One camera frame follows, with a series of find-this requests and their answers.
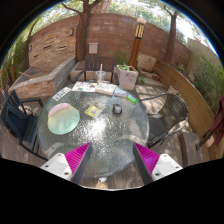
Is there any round green mouse pad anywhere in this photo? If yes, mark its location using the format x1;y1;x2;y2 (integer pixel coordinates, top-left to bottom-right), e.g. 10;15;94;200
47;102;81;136

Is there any yellow card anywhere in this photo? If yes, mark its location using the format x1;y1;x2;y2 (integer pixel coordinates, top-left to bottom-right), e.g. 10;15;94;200
84;105;103;119

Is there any clear plastic cup with straw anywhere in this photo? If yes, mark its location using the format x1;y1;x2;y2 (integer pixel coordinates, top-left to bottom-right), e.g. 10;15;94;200
95;63;106;85

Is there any stone-clad raised basin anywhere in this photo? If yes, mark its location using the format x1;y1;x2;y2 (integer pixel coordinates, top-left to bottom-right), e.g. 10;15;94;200
9;56;77;100

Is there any large forked tree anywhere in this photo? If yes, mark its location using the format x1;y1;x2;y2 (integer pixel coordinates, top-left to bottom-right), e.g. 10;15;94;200
61;0;103;63

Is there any curved wooden bench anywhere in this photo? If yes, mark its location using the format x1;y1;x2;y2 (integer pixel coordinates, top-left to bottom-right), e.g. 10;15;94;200
153;59;224;160

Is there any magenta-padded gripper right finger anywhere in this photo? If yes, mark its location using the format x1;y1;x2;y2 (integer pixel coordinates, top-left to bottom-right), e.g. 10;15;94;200
132;142;184;186

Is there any black slatted armchair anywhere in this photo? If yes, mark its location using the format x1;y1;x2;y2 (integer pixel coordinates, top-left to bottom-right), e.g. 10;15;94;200
0;88;46;158

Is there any white plate with black letters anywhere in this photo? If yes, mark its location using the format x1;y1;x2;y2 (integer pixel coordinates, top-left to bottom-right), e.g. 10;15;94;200
52;87;72;102

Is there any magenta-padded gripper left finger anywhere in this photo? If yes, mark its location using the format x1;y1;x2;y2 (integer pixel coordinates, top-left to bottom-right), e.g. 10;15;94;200
39;142;93;186

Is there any open white book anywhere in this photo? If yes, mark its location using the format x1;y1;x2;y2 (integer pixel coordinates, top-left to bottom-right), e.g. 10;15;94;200
95;82;118;97

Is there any white square planter with plant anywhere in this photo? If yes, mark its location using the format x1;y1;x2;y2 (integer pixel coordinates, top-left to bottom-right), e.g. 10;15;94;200
115;63;139;91

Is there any green packet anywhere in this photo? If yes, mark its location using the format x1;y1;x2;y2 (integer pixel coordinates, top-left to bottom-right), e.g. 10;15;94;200
125;94;139;104

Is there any grey wall box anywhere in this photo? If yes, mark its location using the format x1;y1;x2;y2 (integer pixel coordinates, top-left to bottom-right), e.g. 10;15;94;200
87;42;99;55

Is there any dark wicker metal chair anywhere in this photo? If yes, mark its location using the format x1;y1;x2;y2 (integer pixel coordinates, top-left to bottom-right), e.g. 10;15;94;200
139;92;190;148

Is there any slim tree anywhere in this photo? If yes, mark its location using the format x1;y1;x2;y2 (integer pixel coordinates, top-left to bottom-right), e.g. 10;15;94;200
162;4;180;65

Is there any wooden garden lamp post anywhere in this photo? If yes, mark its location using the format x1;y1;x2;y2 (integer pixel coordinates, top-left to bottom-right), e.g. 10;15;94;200
128;17;147;69

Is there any pale stone boulder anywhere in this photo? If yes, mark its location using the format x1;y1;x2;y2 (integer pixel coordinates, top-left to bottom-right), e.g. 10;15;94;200
137;53;158;73

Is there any grey computer mouse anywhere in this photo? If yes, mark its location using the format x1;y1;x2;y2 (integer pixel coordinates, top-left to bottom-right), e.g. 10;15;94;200
112;103;123;116

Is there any dark wooden slatted chair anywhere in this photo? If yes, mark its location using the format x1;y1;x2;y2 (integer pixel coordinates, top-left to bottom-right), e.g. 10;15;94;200
71;55;120;86

